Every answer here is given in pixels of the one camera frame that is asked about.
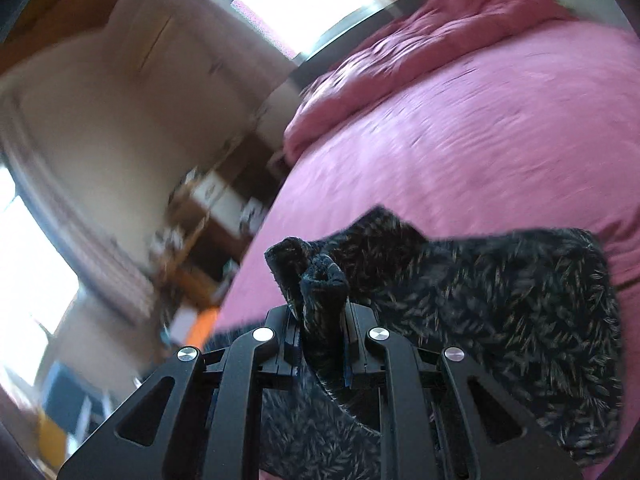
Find white drawer cabinet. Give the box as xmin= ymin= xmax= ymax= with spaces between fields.
xmin=191 ymin=171 xmax=246 ymax=237

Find red quilted duvet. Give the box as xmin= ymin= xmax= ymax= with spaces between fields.
xmin=283 ymin=0 xmax=574 ymax=165

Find pink bed sheet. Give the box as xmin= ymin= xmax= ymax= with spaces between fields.
xmin=216 ymin=21 xmax=639 ymax=436

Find dark bed headboard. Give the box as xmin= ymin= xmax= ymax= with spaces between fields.
xmin=288 ymin=0 xmax=426 ymax=90

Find wooden desk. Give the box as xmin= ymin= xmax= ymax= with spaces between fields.
xmin=149 ymin=178 xmax=246 ymax=310

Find dark leaf-patterned pants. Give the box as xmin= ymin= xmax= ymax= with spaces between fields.
xmin=259 ymin=206 xmax=636 ymax=479

